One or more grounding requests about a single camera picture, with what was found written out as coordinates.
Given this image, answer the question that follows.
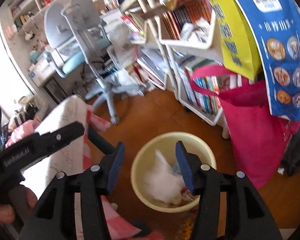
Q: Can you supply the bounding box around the person's left hand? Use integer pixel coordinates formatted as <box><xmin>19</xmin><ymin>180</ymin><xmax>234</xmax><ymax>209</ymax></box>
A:
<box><xmin>0</xmin><ymin>185</ymin><xmax>38</xmax><ymax>227</ymax></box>

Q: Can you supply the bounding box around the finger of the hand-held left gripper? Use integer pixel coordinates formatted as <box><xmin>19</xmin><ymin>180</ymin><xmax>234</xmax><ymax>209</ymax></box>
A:
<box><xmin>34</xmin><ymin>121</ymin><xmax>85</xmax><ymax>153</ymax></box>

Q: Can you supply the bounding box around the dark curved bar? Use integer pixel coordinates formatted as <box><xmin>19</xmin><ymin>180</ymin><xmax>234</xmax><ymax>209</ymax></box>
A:
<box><xmin>87</xmin><ymin>126</ymin><xmax>115</xmax><ymax>155</ymax></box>

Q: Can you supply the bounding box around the crumpled newspaper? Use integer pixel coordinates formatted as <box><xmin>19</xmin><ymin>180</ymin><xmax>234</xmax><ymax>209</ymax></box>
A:
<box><xmin>180</xmin><ymin>22</ymin><xmax>210</xmax><ymax>43</ymax></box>

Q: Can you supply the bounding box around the row of colourful books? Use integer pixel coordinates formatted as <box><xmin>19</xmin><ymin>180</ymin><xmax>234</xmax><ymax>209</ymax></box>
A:
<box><xmin>180</xmin><ymin>61</ymin><xmax>224</xmax><ymax>115</ymax></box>

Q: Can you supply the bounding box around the large white tissue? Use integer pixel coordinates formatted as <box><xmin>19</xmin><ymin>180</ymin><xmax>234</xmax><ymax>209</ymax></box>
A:
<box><xmin>142</xmin><ymin>150</ymin><xmax>184</xmax><ymax>204</ymax></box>

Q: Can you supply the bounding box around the row of brown orange books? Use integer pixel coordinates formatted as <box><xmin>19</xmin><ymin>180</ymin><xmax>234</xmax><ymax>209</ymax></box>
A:
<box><xmin>162</xmin><ymin>0</ymin><xmax>213</xmax><ymax>40</ymax></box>

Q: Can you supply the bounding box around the stack of papers and folders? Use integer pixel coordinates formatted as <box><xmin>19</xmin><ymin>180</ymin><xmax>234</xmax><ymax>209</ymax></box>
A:
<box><xmin>136</xmin><ymin>47</ymin><xmax>167</xmax><ymax>85</ymax></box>

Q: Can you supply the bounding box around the grey blue office chair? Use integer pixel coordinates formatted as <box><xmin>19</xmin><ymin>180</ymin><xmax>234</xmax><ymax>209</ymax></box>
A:
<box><xmin>44</xmin><ymin>0</ymin><xmax>147</xmax><ymax>125</ymax></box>

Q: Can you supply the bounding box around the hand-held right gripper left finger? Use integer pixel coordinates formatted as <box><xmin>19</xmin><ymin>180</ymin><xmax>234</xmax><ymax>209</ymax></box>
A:
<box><xmin>19</xmin><ymin>141</ymin><xmax>125</xmax><ymax>240</ymax></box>

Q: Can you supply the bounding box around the yellow patterned mat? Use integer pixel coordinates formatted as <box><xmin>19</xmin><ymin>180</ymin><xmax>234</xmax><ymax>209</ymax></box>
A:
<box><xmin>176</xmin><ymin>215</ymin><xmax>198</xmax><ymax>240</ymax></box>

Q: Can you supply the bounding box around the pink tote bag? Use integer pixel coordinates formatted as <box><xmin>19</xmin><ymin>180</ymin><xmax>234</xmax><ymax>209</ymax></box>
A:
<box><xmin>191</xmin><ymin>65</ymin><xmax>300</xmax><ymax>189</ymax></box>

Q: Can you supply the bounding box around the yellow bag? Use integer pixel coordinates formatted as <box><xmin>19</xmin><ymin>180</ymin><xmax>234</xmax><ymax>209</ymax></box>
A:
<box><xmin>196</xmin><ymin>0</ymin><xmax>263</xmax><ymax>80</ymax></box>

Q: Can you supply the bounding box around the blue printed bag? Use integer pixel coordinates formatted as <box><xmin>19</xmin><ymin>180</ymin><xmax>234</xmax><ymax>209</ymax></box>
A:
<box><xmin>220</xmin><ymin>0</ymin><xmax>300</xmax><ymax>120</ymax></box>

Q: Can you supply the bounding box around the yellow waste bucket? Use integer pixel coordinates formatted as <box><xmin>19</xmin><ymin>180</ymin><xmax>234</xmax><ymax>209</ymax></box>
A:
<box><xmin>130</xmin><ymin>132</ymin><xmax>217</xmax><ymax>213</ymax></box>

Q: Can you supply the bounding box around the pink blanket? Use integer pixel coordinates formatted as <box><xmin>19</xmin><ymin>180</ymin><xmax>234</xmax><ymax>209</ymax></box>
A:
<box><xmin>5</xmin><ymin>119</ymin><xmax>42</xmax><ymax>148</ymax></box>

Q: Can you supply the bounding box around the white tote bag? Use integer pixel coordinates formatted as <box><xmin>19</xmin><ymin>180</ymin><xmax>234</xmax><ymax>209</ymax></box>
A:
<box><xmin>111</xmin><ymin>29</ymin><xmax>138</xmax><ymax>68</ymax></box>

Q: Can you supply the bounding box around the row of red white books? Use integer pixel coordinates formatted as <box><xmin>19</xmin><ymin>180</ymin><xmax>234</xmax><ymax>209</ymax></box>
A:
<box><xmin>120</xmin><ymin>15</ymin><xmax>147</xmax><ymax>42</ymax></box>

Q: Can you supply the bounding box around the white desk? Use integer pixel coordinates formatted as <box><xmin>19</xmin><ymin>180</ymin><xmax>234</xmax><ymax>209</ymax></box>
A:
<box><xmin>5</xmin><ymin>0</ymin><xmax>77</xmax><ymax>103</ymax></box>

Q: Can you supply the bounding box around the striped cloth bag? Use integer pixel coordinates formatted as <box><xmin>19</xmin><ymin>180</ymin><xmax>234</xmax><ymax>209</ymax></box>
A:
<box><xmin>7</xmin><ymin>102</ymin><xmax>39</xmax><ymax>128</ymax></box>

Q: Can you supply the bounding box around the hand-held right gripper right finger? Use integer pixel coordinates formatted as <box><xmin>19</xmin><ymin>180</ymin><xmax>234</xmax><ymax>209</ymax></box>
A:
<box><xmin>175</xmin><ymin>140</ymin><xmax>283</xmax><ymax>240</ymax></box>

